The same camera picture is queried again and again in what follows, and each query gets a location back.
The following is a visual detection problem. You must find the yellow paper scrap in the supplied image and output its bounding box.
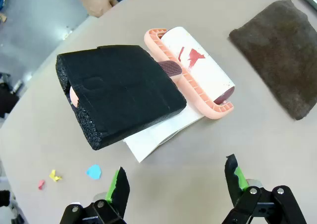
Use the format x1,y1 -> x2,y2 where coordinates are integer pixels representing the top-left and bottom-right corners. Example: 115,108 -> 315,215
49,169 -> 62,182

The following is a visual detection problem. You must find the white folded stand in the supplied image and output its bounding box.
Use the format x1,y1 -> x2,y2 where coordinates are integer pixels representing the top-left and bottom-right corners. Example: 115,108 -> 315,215
123,102 -> 206,163

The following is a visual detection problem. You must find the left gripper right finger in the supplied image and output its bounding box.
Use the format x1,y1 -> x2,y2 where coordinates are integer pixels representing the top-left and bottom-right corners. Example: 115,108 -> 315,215
221,154 -> 308,224

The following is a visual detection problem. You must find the blue paper scrap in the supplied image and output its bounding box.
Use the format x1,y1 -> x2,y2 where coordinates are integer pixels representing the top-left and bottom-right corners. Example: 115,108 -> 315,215
86,164 -> 102,180

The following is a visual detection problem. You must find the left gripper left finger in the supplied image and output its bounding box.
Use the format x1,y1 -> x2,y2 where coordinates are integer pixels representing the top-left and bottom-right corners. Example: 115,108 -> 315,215
59,166 -> 131,224

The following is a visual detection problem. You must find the brown cloth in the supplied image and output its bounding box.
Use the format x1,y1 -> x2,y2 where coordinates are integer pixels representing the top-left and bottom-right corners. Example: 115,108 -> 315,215
228,0 -> 315,121

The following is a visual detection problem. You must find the pink lint roller black handle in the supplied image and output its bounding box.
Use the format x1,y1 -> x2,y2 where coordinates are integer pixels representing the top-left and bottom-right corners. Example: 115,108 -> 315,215
56,26 -> 236,151

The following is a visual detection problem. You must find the black bag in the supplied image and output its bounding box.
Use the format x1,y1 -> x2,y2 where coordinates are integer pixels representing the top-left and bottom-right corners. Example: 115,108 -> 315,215
0,82 -> 20,119

